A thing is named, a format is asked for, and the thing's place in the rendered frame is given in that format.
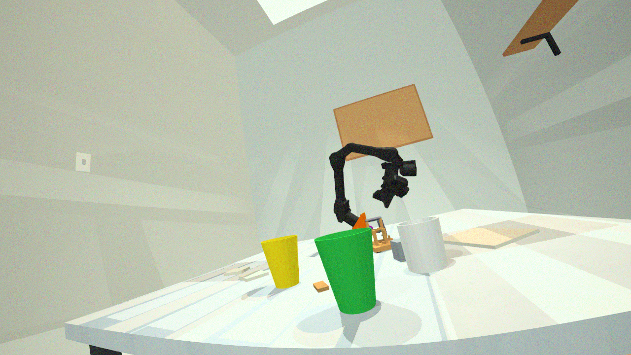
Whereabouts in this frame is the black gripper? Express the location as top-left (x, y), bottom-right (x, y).
top-left (373, 171), bottom-right (408, 208)

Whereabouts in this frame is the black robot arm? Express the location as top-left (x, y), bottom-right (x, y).
top-left (329, 143), bottom-right (417, 228)

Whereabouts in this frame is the wooden catapult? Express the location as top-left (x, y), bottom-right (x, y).
top-left (365, 216), bottom-right (393, 253)

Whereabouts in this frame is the green cup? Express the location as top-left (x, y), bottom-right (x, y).
top-left (314, 227), bottom-right (376, 315)

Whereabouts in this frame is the yellow cup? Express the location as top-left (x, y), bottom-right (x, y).
top-left (261, 235), bottom-right (299, 288)

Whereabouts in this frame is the white mug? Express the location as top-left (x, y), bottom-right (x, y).
top-left (396, 216), bottom-right (448, 274)

